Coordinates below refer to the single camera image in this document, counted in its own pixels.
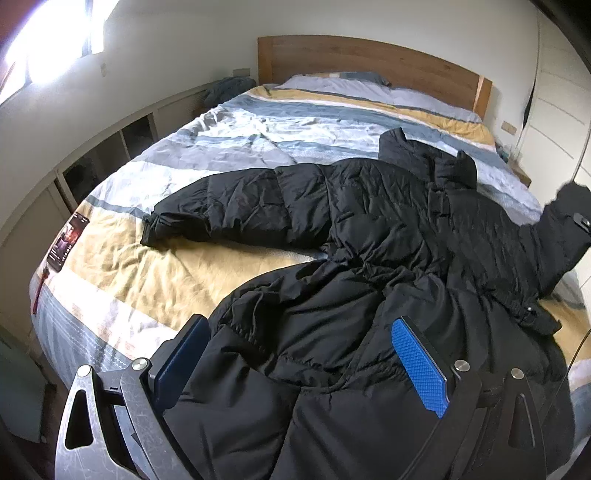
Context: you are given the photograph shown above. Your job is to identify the black puffer down jacket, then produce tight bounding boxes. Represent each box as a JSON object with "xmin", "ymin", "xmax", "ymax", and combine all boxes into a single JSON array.
[{"xmin": 141, "ymin": 129, "xmax": 590, "ymax": 479}]

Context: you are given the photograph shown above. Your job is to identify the white wardrobe doors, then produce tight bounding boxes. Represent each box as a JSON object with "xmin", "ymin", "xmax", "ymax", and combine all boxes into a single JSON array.
[{"xmin": 518, "ymin": 14, "xmax": 591, "ymax": 205}]

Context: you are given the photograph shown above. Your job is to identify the wooden bedside table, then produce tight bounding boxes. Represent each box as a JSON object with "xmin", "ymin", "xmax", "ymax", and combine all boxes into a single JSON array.
[{"xmin": 507, "ymin": 159, "xmax": 532, "ymax": 188}]

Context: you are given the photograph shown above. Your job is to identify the striped blue yellow duvet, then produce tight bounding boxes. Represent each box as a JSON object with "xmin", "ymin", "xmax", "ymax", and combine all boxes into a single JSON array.
[{"xmin": 28, "ymin": 84, "xmax": 591, "ymax": 416}]

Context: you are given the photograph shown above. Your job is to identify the smartphone with lit screen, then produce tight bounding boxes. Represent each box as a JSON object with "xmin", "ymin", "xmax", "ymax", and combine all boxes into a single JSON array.
[{"xmin": 46, "ymin": 213, "xmax": 89, "ymax": 272}]

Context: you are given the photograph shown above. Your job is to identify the white cubby shelf unit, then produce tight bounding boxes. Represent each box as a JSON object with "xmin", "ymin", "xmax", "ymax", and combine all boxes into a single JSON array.
[{"xmin": 0, "ymin": 80, "xmax": 219, "ymax": 324}]

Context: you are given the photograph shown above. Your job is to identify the grey blue pillow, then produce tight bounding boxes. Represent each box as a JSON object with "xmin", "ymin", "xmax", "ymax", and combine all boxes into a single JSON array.
[{"xmin": 276, "ymin": 74, "xmax": 482, "ymax": 123}]

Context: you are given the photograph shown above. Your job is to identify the dark cloth on shelf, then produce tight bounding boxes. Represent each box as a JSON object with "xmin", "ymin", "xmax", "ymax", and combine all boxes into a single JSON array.
[{"xmin": 204, "ymin": 76, "xmax": 256, "ymax": 109}]

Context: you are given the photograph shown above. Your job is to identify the wooden bed headboard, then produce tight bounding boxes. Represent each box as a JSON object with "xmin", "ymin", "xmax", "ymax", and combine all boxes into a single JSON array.
[{"xmin": 257, "ymin": 35, "xmax": 493, "ymax": 117}]

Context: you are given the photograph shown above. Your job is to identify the beige wall switch plate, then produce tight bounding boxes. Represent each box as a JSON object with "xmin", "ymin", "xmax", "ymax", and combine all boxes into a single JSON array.
[{"xmin": 501, "ymin": 121, "xmax": 517, "ymax": 136}]

